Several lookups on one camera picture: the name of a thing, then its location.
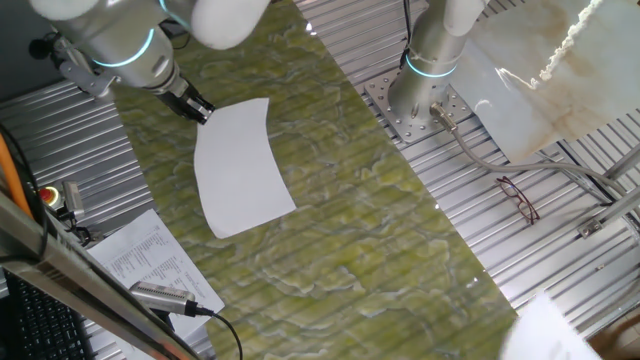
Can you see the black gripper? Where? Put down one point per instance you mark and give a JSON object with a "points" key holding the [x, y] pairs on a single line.
{"points": [[181, 97]]}

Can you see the green marble-pattern mat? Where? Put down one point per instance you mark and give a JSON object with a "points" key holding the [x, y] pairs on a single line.
{"points": [[360, 210]]}

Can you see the white form paper sheet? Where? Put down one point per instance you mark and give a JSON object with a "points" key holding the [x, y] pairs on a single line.
{"points": [[540, 335]]}

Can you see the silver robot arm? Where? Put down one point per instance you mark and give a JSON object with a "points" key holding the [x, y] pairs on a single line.
{"points": [[120, 35]]}

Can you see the white paper with printed list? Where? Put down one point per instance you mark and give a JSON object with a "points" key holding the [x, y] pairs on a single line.
{"points": [[150, 250]]}

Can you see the grey box device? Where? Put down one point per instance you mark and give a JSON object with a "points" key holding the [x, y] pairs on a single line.
{"points": [[74, 199]]}

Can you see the red emergency stop button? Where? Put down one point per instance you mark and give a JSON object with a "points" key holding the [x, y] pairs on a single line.
{"points": [[49, 196]]}

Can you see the black keyboard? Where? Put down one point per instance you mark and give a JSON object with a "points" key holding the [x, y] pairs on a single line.
{"points": [[40, 325]]}

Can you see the red-framed eyeglasses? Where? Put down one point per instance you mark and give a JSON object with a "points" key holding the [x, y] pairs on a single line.
{"points": [[520, 200]]}

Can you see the white marble-pattern sheet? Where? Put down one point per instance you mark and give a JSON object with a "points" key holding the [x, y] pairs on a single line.
{"points": [[575, 75]]}

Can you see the aluminium profile strut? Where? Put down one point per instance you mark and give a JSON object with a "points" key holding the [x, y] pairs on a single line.
{"points": [[625, 162], [615, 210]]}

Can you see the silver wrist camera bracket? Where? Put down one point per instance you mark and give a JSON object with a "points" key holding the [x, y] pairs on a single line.
{"points": [[82, 75]]}

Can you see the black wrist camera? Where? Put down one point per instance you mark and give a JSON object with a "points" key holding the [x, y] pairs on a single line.
{"points": [[41, 48]]}

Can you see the black mount clamp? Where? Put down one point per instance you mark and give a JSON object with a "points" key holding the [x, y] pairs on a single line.
{"points": [[75, 230]]}

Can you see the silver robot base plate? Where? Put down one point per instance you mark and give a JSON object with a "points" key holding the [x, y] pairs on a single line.
{"points": [[382, 97]]}

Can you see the silver depth camera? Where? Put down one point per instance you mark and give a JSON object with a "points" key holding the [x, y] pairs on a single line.
{"points": [[160, 297]]}

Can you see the aluminium frame beam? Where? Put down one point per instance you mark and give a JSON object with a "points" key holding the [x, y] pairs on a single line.
{"points": [[75, 270]]}

